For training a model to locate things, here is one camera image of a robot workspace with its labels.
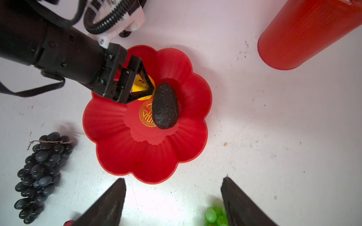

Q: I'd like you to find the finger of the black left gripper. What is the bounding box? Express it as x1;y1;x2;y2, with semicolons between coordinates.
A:
127;55;155;101

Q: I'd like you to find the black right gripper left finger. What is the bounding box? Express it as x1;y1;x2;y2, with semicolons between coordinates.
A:
74;179;126;226

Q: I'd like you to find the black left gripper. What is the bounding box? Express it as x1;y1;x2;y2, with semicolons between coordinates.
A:
1;1;136;104

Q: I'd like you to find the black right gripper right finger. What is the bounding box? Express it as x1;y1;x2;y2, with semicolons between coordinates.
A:
221;177;277;226

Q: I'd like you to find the yellow fake lemon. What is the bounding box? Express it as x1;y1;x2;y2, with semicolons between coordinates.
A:
132;74;155;101

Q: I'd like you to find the green fake grape bunch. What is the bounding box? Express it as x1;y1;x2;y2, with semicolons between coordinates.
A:
205;204;229;226

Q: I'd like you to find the dark fake avocado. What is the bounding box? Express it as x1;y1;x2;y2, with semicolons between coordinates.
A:
152;82;179;130

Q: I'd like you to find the black fake grape bunch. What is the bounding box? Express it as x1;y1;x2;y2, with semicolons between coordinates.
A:
14;132;74;225

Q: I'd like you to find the red flower-shaped fruit bowl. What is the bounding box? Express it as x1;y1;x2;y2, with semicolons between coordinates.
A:
83;45;212;184

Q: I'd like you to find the red cylindrical pen holder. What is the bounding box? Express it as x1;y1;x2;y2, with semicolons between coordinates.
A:
257;1;362;70

